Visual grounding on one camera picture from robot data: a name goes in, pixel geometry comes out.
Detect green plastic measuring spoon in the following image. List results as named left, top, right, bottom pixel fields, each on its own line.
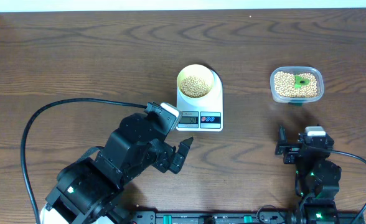
left=294, top=75, right=310, bottom=89

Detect white digital kitchen scale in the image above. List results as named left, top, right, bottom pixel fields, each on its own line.
left=176, top=69, right=223, bottom=132

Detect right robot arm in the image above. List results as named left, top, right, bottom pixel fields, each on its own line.
left=275, top=126, right=342, bottom=223

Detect soybeans in container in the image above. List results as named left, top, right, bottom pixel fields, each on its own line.
left=274, top=72, right=317, bottom=98

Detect green lid under container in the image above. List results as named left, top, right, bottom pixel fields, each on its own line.
left=288, top=102, right=303, bottom=106

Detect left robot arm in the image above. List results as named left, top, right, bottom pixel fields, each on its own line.
left=46, top=112, right=193, bottom=223

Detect left black cable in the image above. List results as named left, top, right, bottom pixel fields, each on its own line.
left=19, top=98, right=148, bottom=224

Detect yellow plastic bowl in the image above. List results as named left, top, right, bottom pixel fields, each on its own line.
left=177, top=64, right=215, bottom=97

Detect clear plastic container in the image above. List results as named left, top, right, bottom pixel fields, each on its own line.
left=270, top=66, right=324, bottom=103

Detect soybeans in bowl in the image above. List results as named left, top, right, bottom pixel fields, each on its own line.
left=181, top=76, right=211, bottom=98

